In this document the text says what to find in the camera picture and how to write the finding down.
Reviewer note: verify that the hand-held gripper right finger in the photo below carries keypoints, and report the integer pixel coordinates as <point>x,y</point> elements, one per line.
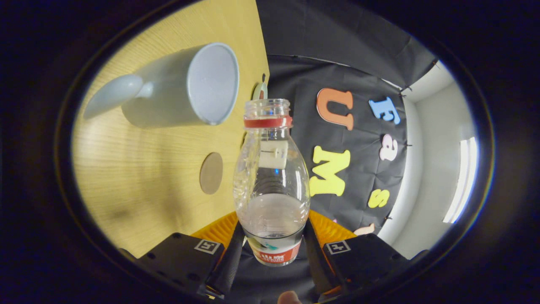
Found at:
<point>371,257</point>

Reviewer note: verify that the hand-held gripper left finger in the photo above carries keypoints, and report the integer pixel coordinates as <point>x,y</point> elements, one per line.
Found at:
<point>181,257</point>

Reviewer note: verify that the round brown coaster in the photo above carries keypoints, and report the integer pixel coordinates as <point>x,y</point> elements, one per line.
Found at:
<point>211,173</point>

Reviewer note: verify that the clear plastic juice bottle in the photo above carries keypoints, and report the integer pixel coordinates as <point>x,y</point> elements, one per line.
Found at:
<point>272,190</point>

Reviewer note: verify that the white cup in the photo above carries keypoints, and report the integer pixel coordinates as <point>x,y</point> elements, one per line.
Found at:
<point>168,93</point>

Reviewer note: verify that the wooden table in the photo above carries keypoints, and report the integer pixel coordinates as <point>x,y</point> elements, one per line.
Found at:
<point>147,177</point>

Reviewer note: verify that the small ceiling light panel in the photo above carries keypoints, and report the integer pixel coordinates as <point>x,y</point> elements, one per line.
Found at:
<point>462,177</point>

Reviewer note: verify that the white toaster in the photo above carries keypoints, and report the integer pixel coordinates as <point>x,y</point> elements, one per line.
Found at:
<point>274,158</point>

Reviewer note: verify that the pale green plate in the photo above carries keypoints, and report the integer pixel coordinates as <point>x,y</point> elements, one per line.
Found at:
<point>259,90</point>

